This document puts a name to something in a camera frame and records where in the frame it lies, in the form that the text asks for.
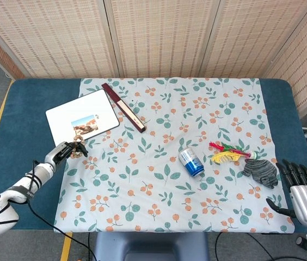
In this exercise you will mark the dark red folded fan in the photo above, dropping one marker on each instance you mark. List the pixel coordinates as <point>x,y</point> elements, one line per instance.
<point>123,108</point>

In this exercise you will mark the floral print tablecloth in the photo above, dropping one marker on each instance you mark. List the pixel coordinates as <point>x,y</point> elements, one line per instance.
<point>156,195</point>

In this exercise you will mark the landscape photo postcard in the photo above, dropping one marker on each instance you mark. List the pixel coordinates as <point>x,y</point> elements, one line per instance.
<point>86,126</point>

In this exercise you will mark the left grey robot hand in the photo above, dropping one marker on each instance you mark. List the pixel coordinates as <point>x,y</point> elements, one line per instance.
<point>61,153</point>

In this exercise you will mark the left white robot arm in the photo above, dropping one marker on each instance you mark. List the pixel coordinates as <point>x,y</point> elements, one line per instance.
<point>20,190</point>

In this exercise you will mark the blue silver soda can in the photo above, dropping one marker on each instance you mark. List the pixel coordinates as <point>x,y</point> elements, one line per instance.
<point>193,163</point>

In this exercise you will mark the colourful feather shuttlecock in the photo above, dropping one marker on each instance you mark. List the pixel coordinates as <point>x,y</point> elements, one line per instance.
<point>224,156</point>

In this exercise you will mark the white rectangular board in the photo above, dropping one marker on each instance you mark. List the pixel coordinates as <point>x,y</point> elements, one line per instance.
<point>82,108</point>

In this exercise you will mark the grey striped knitted glove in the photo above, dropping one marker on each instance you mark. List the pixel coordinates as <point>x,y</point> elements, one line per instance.
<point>259,170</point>

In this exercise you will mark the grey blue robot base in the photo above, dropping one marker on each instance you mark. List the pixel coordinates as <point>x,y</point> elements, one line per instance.
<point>150,244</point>

